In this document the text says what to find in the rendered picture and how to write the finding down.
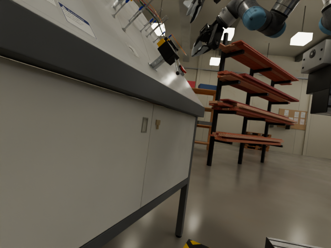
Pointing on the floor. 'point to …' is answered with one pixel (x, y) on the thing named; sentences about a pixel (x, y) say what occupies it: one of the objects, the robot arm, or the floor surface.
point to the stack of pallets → (255, 145)
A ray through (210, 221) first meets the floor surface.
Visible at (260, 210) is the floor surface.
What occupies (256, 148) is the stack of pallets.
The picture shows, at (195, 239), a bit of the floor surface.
